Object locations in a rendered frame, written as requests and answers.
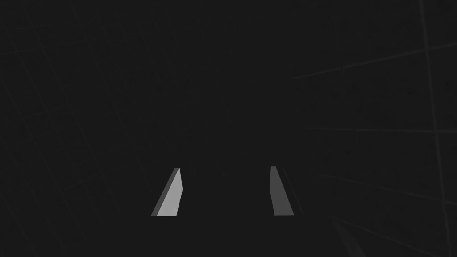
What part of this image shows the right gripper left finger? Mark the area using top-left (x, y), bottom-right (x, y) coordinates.
top-left (150, 167), bottom-right (183, 217)

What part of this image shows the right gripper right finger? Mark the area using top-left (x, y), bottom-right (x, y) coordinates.
top-left (269, 166), bottom-right (303, 216)

